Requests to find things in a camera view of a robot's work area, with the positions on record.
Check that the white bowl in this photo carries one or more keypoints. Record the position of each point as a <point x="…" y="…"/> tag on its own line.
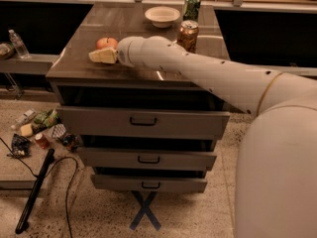
<point x="161" y="16"/>

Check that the green soda can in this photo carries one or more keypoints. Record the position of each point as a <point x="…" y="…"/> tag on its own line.
<point x="191" y="10"/>

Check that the orange soda can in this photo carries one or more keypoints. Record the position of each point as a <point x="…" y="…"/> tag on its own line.
<point x="187" y="35"/>

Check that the green chip bag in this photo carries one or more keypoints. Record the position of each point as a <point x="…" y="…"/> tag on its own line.
<point x="47" y="118"/>

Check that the red can on floor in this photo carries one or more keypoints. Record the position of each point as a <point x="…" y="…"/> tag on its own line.
<point x="42" y="141"/>

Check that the black bar on floor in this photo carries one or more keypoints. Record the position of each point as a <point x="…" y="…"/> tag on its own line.
<point x="23" y="221"/>

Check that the yellow sponge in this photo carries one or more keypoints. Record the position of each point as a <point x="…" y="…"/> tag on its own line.
<point x="26" y="130"/>

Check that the black snack bag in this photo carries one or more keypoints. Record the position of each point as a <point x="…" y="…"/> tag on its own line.
<point x="20" y="146"/>

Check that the clear bottle on floor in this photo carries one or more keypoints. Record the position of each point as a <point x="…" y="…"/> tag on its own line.
<point x="24" y="119"/>

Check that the clear plastic water bottle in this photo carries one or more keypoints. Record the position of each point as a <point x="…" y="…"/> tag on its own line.
<point x="19" y="45"/>

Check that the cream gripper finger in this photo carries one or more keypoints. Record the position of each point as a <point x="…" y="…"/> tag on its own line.
<point x="105" y="55"/>

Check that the grey drawer cabinet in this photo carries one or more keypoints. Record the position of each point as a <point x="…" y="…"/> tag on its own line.
<point x="138" y="129"/>

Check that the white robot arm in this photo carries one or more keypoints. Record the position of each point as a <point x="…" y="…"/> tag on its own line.
<point x="276" y="179"/>

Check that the dark bowl on ledge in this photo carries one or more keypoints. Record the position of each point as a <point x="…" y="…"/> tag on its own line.
<point x="6" y="51"/>

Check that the red orange apple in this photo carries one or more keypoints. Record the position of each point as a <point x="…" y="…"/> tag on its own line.
<point x="106" y="43"/>

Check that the white patterned packet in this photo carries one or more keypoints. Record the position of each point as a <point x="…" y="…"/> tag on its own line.
<point x="57" y="131"/>

